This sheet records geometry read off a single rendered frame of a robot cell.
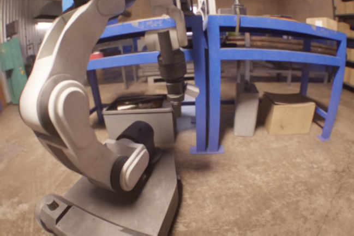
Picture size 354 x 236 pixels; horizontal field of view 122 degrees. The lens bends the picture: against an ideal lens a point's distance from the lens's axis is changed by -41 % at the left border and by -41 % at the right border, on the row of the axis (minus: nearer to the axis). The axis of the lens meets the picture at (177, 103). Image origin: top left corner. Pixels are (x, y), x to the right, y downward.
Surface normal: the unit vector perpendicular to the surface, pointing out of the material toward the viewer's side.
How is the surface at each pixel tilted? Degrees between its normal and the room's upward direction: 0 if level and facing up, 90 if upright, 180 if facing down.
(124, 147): 90
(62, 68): 90
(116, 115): 90
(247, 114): 90
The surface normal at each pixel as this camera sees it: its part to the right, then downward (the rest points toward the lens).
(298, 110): -0.17, 0.35
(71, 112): 0.96, 0.03
